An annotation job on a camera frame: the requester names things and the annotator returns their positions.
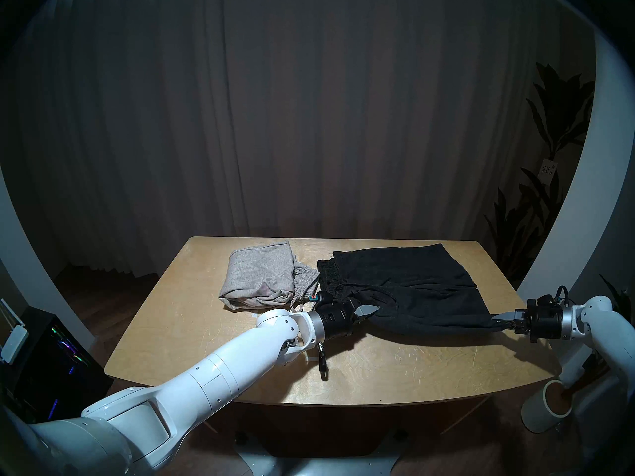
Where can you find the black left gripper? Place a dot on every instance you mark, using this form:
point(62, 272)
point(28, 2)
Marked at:
point(335, 321)

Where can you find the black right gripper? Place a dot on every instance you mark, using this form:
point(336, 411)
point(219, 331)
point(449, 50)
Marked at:
point(543, 321)

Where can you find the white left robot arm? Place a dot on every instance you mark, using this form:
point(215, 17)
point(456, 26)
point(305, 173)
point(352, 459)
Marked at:
point(208, 376)

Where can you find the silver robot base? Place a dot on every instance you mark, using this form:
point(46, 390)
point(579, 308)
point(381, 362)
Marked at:
point(322, 460)

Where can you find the white cylindrical plant pot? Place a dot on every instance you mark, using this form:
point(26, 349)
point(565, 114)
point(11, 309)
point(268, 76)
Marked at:
point(538, 415)

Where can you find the black round base foot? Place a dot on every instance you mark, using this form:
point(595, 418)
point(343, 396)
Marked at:
point(241, 437)
point(401, 435)

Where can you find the white plant tag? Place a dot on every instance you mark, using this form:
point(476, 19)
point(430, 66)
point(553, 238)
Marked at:
point(548, 170)

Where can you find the brown pleated curtain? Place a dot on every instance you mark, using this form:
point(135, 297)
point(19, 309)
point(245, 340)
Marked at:
point(307, 108)

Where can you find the tall dark leafy plant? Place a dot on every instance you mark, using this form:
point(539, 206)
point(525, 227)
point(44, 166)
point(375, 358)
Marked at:
point(560, 113)

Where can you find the black computer tower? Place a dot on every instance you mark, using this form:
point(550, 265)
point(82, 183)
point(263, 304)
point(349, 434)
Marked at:
point(49, 371)

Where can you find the small white box device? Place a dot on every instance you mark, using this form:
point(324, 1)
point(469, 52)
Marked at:
point(14, 343)

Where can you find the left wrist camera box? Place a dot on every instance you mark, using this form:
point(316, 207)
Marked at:
point(317, 297)

